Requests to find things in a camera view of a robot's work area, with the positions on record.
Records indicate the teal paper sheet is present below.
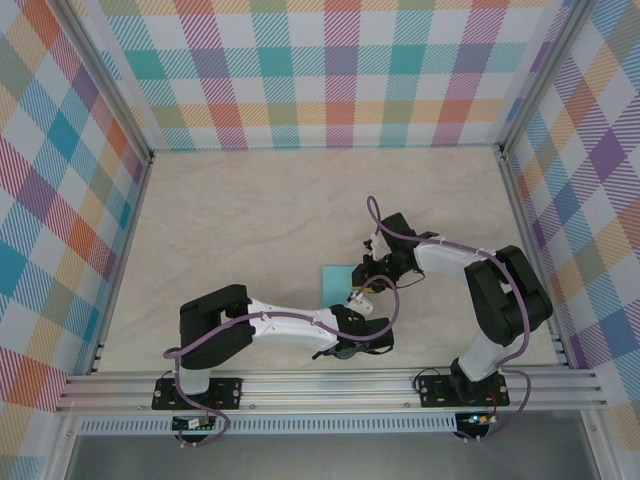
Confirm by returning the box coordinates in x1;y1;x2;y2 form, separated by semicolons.
321;264;364;307

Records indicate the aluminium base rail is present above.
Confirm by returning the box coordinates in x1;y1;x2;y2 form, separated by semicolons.
54;367;609;414

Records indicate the slotted grey cable duct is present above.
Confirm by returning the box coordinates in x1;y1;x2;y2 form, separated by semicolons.
74;413;464;435

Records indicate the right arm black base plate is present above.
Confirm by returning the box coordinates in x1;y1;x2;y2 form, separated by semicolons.
417;374;510;409

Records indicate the aluminium side rail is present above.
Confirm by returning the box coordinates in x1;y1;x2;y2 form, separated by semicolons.
497;144;574;371
87;152;156;376

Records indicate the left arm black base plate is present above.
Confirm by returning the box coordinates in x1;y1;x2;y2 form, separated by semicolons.
152;374;244;411

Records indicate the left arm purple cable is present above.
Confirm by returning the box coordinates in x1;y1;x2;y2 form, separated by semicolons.
164;282;401;448

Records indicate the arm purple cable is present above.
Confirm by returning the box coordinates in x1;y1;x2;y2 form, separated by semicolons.
366;195;532;444
164;282;401;448

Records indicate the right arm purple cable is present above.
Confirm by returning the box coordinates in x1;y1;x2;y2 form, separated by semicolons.
366;195;532;444

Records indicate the aluminium frame post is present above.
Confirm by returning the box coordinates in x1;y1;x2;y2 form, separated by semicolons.
49;0;156;164
497;0;601;156

